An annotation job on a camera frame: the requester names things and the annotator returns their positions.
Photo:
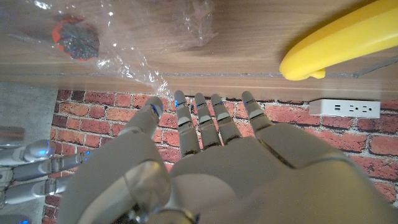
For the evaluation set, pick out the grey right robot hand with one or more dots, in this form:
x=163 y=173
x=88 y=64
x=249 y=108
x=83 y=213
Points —
x=31 y=168

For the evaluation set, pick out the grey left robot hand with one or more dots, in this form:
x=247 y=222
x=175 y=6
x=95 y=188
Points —
x=248 y=180

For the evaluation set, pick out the small red grey item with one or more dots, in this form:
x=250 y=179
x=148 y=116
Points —
x=76 y=39

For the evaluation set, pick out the clear plastic wrap sheet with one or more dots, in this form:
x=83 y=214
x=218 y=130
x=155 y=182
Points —
x=130 y=46

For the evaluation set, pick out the yellow banana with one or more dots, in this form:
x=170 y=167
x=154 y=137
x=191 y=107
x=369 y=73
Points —
x=342 y=40

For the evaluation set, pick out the brick print backdrop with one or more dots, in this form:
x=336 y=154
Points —
x=342 y=137

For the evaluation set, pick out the white power strip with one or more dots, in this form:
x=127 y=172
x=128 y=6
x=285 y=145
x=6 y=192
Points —
x=345 y=108

